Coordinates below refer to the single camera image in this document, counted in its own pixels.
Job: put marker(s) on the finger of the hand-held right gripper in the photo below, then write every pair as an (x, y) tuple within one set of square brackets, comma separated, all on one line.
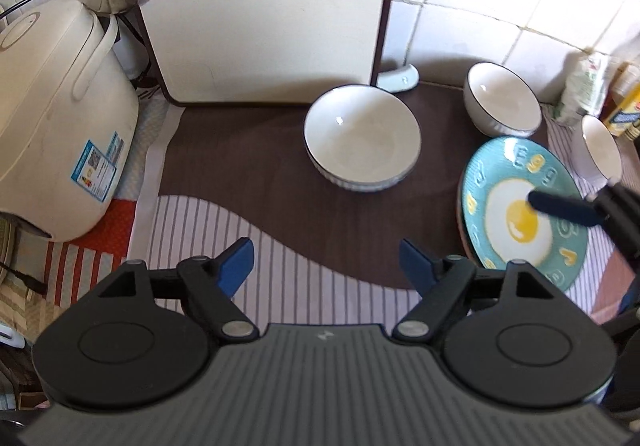
[(560, 206)]

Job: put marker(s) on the white cutting board stand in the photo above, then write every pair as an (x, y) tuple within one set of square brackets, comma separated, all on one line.
[(400, 78)]

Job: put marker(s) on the white rice cooker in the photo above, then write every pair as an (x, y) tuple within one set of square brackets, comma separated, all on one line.
[(55, 125)]

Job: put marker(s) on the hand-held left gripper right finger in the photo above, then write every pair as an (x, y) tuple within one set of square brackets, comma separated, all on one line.
[(415, 262)]

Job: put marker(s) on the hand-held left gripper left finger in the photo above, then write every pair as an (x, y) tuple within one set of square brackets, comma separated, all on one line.
[(240, 262)]

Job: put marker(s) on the white ribbed bowl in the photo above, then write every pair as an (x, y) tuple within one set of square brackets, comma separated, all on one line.
[(600, 150), (362, 145), (502, 98)]

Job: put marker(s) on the dark oil bottle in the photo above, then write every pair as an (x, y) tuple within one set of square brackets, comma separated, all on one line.
[(625, 110)]

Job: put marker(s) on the striped brown pink tablecloth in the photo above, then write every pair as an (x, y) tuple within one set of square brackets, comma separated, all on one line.
[(250, 175)]

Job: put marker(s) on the blue fried egg plate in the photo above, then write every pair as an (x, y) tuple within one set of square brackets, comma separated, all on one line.
[(500, 175)]

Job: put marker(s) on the white cutting board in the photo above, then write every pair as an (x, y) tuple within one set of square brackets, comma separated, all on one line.
[(250, 10)]

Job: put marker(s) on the white plastic bag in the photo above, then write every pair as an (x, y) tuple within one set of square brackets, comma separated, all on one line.
[(585, 85)]

